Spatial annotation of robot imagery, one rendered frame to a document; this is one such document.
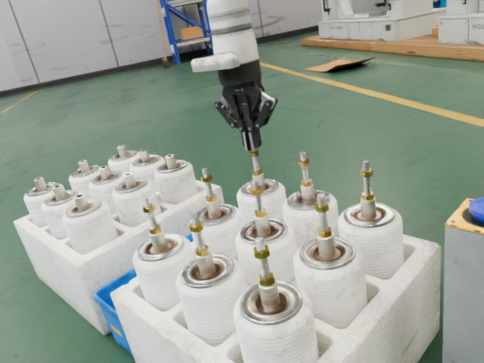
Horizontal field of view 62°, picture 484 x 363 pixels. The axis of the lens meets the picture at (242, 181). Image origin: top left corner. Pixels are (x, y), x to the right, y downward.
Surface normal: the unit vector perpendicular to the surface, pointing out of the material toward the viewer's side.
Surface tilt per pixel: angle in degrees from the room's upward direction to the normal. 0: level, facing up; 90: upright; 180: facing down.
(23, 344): 0
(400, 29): 90
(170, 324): 0
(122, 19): 90
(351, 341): 0
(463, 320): 90
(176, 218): 90
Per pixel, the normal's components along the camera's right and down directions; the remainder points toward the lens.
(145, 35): 0.25, 0.34
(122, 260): 0.71, 0.16
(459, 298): -0.70, 0.39
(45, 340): -0.18, -0.90
